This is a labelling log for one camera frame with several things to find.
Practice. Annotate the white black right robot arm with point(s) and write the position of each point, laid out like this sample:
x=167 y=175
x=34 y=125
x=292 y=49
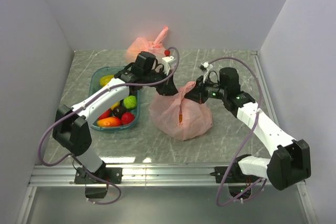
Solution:
x=289 y=161

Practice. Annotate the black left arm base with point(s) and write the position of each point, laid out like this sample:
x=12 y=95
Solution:
x=97 y=185

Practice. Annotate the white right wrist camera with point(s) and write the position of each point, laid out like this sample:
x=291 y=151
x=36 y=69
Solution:
x=206 y=68

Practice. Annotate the red fake strawberry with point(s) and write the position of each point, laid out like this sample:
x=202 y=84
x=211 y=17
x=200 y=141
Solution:
x=127 y=118

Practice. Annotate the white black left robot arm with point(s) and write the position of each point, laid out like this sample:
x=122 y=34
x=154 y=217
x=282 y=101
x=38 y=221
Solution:
x=72 y=125

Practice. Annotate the orange red fake mango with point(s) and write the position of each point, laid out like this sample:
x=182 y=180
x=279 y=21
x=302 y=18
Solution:
x=109 y=122

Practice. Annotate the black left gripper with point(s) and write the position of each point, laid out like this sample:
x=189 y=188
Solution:
x=168 y=87

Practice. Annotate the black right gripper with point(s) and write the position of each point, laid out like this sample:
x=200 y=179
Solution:
x=198 y=93

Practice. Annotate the tied pink plastic bag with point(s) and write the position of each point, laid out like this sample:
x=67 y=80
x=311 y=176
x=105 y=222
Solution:
x=142 y=44

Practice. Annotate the teal plastic fruit basket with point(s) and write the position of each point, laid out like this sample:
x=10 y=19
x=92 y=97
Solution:
x=95 y=86

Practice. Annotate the aluminium mounting rail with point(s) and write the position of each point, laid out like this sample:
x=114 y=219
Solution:
x=151 y=193

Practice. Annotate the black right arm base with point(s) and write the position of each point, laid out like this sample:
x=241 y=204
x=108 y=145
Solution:
x=236 y=180

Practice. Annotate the pink plastic bag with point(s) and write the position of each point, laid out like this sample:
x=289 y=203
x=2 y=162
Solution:
x=142 y=44
x=164 y=112

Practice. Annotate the red fake apple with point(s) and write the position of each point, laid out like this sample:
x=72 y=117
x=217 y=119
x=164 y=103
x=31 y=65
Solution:
x=106 y=114

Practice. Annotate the dark fake avocado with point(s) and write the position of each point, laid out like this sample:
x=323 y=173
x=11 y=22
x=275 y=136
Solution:
x=119 y=111

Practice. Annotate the yellow fake starfruit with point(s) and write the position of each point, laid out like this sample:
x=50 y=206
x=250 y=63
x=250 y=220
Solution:
x=105 y=80

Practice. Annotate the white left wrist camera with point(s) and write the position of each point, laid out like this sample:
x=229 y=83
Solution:
x=169 y=64

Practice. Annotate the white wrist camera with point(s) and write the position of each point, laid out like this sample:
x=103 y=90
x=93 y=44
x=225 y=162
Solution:
x=206 y=68
x=169 y=64

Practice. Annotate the yellow fake pear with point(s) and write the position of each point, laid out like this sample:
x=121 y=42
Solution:
x=115 y=105

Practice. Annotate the green fake fruit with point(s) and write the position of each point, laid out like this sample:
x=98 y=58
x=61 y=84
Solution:
x=130 y=102

